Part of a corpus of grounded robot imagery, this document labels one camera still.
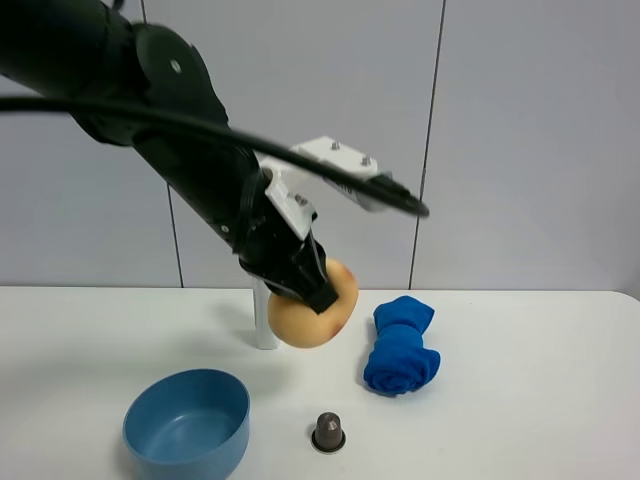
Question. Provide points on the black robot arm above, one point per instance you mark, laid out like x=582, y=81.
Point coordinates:
x=140, y=85

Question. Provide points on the blue bowl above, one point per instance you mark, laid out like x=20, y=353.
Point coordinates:
x=190, y=425

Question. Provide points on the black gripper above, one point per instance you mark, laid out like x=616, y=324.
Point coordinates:
x=269, y=250

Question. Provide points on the rolled blue towel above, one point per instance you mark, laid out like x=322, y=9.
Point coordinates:
x=399, y=362

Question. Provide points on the brown coffee capsule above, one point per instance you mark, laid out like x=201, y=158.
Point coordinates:
x=328, y=435

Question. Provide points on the tan spotted potato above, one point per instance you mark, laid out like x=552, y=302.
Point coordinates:
x=299, y=326

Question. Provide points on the white bottle blue cap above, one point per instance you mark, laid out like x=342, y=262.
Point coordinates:
x=264, y=336

